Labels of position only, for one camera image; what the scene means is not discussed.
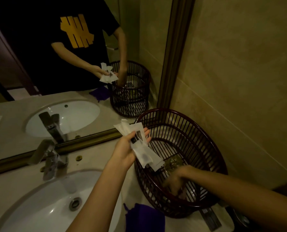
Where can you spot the dark round container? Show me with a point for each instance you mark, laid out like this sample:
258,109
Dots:
240,218

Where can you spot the person's left forearm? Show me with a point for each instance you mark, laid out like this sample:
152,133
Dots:
102,200

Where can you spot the person's right fingers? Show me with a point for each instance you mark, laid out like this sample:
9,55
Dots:
174,188

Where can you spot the person's right forearm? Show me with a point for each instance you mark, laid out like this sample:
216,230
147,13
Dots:
245,200

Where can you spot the chrome faucet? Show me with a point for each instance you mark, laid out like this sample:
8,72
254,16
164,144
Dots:
50,159

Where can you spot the person's left thumb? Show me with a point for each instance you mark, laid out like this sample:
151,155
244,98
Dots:
125,140

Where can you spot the brass round counter knob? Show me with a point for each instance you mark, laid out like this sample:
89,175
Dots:
78,158

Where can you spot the white sink basin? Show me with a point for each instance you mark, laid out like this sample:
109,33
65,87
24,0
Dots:
37,210

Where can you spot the person's right hand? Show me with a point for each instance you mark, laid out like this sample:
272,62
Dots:
178,177

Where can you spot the plain white packet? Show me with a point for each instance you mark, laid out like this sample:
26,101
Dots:
155,165

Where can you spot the white packet with dark print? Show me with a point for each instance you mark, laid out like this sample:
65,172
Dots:
143,149

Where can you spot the purple cloth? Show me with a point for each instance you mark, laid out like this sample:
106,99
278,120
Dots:
143,219

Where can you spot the dark flat packet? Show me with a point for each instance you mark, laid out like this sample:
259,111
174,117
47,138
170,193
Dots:
210,219

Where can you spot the clear wrapped toiletry item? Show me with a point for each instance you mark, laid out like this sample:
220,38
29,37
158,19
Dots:
174,164

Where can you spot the person's left hand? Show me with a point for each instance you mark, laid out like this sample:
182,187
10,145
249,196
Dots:
124,154

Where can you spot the dark red slatted basket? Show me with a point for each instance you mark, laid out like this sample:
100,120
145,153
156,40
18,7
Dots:
201,152

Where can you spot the metal sink drain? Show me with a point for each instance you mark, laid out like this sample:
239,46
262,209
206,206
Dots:
75,204

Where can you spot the wall mirror with brown frame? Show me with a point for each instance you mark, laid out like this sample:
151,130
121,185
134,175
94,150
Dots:
61,70

